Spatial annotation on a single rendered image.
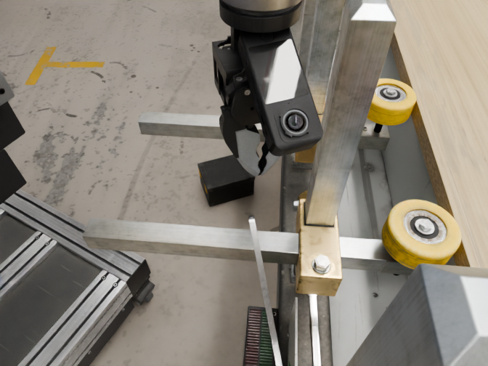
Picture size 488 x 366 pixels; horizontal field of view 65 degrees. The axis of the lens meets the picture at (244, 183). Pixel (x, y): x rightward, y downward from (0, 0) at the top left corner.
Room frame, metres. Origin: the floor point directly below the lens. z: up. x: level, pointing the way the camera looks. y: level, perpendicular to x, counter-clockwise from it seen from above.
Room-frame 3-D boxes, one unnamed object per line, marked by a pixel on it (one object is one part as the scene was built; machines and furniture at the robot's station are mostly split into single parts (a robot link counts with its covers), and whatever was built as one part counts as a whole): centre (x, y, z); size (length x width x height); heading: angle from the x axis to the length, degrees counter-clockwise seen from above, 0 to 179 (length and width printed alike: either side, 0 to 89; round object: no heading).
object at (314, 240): (0.27, -0.10, 0.84); 0.13 x 0.06 x 0.05; 175
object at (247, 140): (0.33, 0.00, 0.96); 0.06 x 0.03 x 0.09; 16
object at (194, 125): (0.51, -0.03, 0.81); 0.43 x 0.03 x 0.04; 85
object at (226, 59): (0.34, -0.01, 1.06); 0.09 x 0.08 x 0.12; 16
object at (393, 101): (0.49, -0.23, 0.85); 0.08 x 0.08 x 0.11
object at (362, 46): (0.29, -0.10, 0.90); 0.03 x 0.03 x 0.48; 85
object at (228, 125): (0.31, 0.00, 1.00); 0.05 x 0.02 x 0.09; 106
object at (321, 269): (0.22, -0.09, 0.87); 0.02 x 0.02 x 0.01
